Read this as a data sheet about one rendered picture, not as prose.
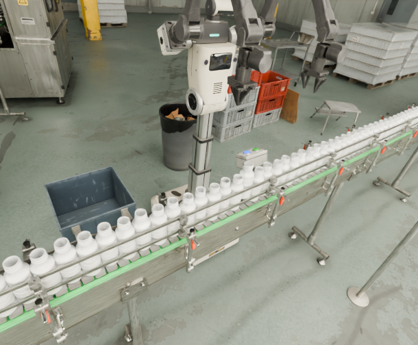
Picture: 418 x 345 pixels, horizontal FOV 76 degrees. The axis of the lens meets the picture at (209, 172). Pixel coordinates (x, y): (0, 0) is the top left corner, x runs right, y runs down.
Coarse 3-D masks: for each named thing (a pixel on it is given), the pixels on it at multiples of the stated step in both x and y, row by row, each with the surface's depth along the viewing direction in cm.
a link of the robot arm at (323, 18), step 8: (312, 0) 112; (320, 0) 109; (328, 0) 110; (320, 8) 110; (328, 8) 109; (320, 16) 110; (328, 16) 109; (320, 24) 111; (328, 24) 109; (336, 24) 112; (328, 32) 110; (336, 32) 112
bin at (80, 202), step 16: (80, 176) 130; (96, 176) 135; (112, 176) 141; (48, 192) 118; (64, 192) 130; (80, 192) 135; (96, 192) 141; (112, 192) 147; (128, 192) 123; (64, 208) 135; (80, 208) 141; (96, 208) 142; (112, 208) 144; (128, 208) 118; (64, 224) 132; (80, 224) 107; (96, 224) 112; (112, 224) 118
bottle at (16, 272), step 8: (16, 256) 69; (8, 264) 69; (16, 264) 68; (24, 264) 71; (8, 272) 68; (16, 272) 69; (24, 272) 70; (8, 280) 68; (16, 280) 69; (24, 280) 70; (24, 288) 71; (16, 296) 73; (24, 296) 73
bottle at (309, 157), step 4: (308, 148) 131; (312, 148) 130; (308, 152) 129; (312, 152) 128; (308, 156) 130; (312, 156) 130; (308, 160) 130; (312, 160) 131; (304, 168) 133; (308, 168) 133; (304, 172) 134; (304, 176) 136
